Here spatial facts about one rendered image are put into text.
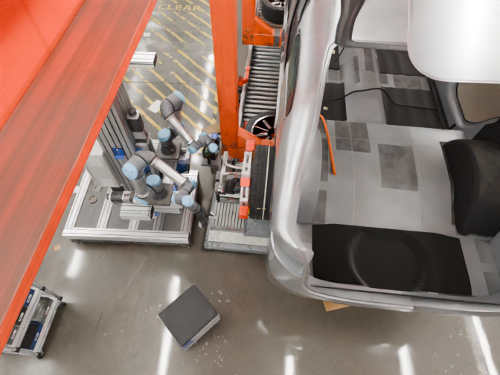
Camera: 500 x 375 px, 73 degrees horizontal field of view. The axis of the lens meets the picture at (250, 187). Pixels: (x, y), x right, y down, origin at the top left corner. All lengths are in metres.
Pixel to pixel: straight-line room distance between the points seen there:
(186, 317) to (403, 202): 2.05
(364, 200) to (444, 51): 2.06
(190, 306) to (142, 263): 0.85
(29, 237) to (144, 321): 3.11
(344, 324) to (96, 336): 2.29
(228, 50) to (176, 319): 2.20
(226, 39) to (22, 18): 2.07
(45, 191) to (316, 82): 2.01
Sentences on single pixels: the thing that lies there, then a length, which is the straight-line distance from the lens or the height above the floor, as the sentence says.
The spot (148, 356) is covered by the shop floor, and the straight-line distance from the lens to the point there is 3.47.
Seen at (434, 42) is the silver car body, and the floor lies 2.86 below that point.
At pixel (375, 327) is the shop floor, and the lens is 3.61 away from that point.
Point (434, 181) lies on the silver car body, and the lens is 3.18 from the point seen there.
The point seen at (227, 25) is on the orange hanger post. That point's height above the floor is 2.00.
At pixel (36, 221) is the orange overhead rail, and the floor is 3.00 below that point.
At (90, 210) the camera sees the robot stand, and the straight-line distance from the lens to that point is 3.91.
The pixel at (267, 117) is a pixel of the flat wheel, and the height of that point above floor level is 0.50.
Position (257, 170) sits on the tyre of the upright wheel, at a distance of 2.67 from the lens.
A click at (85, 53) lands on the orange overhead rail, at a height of 3.00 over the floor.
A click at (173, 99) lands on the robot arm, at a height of 1.45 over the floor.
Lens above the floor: 3.35
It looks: 58 degrees down
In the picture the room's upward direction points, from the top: 2 degrees clockwise
